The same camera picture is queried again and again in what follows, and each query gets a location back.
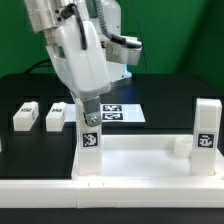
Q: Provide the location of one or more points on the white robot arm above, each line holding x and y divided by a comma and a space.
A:
84, 44

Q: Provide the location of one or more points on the fiducial marker sheet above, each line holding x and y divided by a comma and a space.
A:
130, 113

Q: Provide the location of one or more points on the white L-shaped wall fence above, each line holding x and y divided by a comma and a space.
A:
111, 194

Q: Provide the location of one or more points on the white desk tabletop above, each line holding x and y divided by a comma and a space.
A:
149, 157

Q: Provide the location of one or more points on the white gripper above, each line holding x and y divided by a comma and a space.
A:
84, 72

